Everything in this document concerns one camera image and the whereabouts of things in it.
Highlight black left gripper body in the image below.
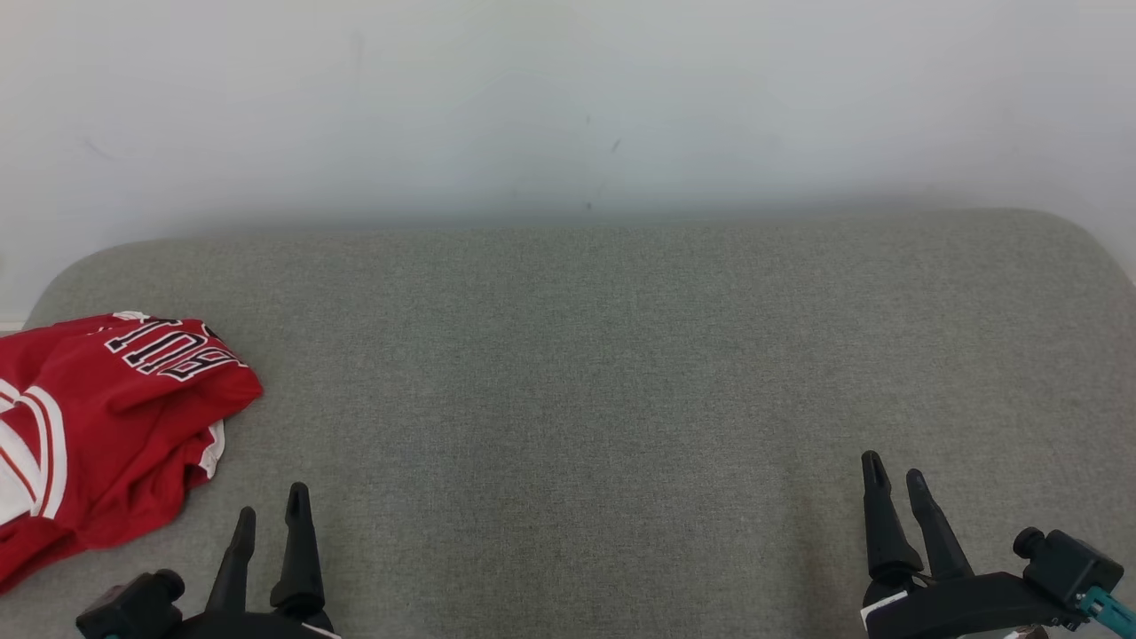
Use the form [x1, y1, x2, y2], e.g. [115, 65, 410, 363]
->
[169, 611, 340, 639]

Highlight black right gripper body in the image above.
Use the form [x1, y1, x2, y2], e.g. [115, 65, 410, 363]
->
[861, 572, 1068, 639]

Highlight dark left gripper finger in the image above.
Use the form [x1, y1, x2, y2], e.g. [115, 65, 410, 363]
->
[270, 483, 327, 616]
[206, 507, 258, 615]

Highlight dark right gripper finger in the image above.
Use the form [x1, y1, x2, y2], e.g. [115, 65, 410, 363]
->
[860, 451, 925, 588]
[905, 469, 976, 584]

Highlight red white-striped shorts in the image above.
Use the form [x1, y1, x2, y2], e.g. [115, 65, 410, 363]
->
[0, 417, 228, 594]

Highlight red lettered basketball jersey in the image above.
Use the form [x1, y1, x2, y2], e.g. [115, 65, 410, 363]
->
[0, 311, 264, 533]

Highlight grey fabric sofa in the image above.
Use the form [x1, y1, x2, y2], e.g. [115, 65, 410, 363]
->
[0, 209, 1136, 639]

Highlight teal cable connector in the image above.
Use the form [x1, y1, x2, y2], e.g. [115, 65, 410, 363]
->
[1078, 586, 1136, 633]

